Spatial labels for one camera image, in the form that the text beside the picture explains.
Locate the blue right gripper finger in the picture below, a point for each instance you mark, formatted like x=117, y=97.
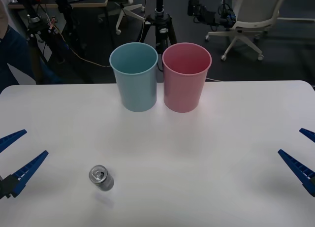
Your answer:
x=308, y=135
x=297, y=170

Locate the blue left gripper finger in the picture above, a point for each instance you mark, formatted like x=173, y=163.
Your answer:
x=12, y=139
x=27, y=170

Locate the black drink can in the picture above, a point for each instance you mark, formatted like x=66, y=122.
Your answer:
x=104, y=181

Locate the person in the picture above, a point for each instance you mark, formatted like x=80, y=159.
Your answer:
x=14, y=54

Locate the black tripod stand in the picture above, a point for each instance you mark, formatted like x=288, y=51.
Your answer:
x=34, y=19
x=159, y=17

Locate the white office chair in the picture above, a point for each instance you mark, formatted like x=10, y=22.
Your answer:
x=121, y=14
x=256, y=20

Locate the pink plastic bin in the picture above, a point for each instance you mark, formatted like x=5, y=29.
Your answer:
x=184, y=94

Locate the pale blue plastic bin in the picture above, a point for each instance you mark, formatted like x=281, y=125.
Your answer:
x=135, y=94

